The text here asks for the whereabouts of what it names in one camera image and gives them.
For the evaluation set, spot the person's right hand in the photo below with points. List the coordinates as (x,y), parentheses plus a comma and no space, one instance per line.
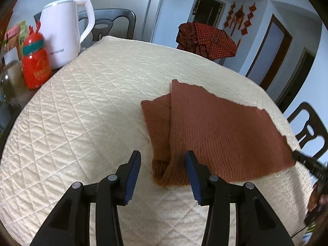
(314,199)

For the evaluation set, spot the red checkered cloth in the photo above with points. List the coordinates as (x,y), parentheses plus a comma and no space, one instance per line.
(207,41)

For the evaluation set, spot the brown framed door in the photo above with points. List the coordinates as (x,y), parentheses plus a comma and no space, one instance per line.
(280,56)

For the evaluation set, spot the red knot wall decorations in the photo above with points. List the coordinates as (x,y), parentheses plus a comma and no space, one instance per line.
(239,18)

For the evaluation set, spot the dark framed door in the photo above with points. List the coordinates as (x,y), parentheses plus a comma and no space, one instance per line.
(297,82)

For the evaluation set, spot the dark window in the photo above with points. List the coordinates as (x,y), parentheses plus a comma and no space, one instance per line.
(208,10)

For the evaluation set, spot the pink and green box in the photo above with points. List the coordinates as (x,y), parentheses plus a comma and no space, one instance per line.
(15,34)

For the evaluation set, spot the grey plastic chair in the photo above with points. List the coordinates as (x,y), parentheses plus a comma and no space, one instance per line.
(123,18)

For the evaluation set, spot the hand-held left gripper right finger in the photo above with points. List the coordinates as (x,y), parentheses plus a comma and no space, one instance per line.
(194,179)

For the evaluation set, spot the cream quilted table cover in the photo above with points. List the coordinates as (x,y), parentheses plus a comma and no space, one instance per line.
(89,107)

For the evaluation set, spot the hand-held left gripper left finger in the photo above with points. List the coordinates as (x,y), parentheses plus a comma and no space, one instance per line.
(132,176)

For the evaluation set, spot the glass jar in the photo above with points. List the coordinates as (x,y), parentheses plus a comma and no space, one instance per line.
(11,79)

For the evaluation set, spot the dark brown plastic chair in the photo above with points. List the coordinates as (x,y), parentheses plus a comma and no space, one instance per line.
(297,117)

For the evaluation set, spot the red reindeer bottle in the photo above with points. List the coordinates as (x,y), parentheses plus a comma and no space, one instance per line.
(35,66)

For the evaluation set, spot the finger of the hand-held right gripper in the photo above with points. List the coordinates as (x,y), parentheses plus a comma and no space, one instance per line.
(312,165)

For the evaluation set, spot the black tray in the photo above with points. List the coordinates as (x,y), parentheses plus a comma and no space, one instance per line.
(10,123)

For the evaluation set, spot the rust brown knit sweater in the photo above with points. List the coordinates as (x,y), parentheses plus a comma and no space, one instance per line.
(217,133)

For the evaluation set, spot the white electric kettle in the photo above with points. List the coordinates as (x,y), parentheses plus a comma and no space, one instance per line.
(61,30)

